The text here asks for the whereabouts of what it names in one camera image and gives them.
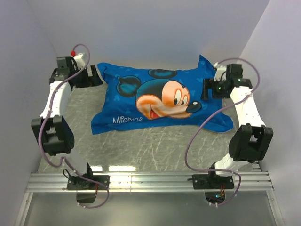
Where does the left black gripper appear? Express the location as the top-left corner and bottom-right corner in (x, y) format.
(71, 65), (103, 88)

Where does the yellow pillowcase with blue lining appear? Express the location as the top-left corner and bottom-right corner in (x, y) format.
(91, 56), (234, 135)

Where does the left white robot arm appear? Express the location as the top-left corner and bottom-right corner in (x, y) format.
(31, 52), (103, 189)

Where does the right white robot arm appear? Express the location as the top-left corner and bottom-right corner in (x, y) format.
(201, 63), (273, 188)

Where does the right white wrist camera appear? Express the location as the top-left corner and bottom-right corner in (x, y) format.
(214, 62), (227, 82)

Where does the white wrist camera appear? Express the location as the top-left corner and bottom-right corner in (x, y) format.
(71, 50), (87, 70)
(214, 62), (227, 82)

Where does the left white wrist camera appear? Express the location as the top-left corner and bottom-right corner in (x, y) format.
(71, 50), (87, 70)

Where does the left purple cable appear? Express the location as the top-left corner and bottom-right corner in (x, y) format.
(37, 43), (111, 210)

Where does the purple cable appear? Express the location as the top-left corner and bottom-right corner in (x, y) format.
(184, 57), (260, 207)
(37, 43), (111, 210)

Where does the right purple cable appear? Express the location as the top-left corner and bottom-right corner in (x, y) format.
(184, 57), (260, 207)

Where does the right side aluminium rail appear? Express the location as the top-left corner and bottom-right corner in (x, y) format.
(250, 161), (262, 172)

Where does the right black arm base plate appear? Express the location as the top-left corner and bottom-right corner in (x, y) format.
(187, 172), (234, 190)

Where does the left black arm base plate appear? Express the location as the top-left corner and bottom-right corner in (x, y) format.
(66, 175), (110, 191)

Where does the aluminium mounting rail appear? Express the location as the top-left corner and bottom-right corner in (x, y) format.
(15, 171), (274, 226)

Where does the black box under rail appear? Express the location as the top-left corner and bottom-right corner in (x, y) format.
(76, 192), (97, 204)

